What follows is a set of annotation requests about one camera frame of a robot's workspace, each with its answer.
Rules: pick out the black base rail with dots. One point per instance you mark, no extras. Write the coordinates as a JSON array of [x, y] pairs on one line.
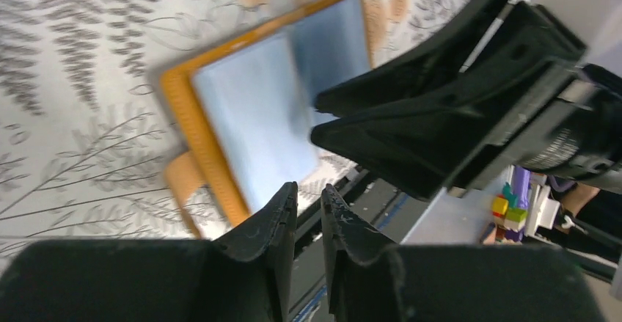
[[391, 211]]

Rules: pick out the colourful toy brick stack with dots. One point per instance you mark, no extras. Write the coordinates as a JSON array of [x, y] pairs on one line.
[[509, 210]]

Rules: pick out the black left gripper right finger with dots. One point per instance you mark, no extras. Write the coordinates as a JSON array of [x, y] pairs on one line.
[[357, 272]]

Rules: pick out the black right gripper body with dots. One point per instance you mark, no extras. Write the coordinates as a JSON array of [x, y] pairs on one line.
[[575, 136]]

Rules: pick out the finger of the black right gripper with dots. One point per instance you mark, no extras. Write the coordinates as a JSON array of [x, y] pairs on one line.
[[420, 144], [431, 64]]

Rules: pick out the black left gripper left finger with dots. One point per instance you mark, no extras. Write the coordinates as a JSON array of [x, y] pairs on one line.
[[253, 262]]

